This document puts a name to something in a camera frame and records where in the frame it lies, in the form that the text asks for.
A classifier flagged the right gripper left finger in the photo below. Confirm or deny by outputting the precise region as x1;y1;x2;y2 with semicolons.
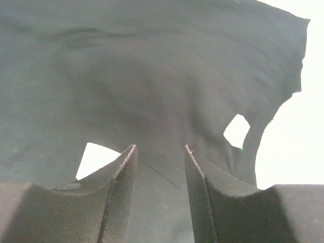
1;145;138;242

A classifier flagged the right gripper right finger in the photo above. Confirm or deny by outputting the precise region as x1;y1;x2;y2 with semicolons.
185;145;323;242

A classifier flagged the black t shirt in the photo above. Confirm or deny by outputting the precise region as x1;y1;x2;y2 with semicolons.
1;1;309;242

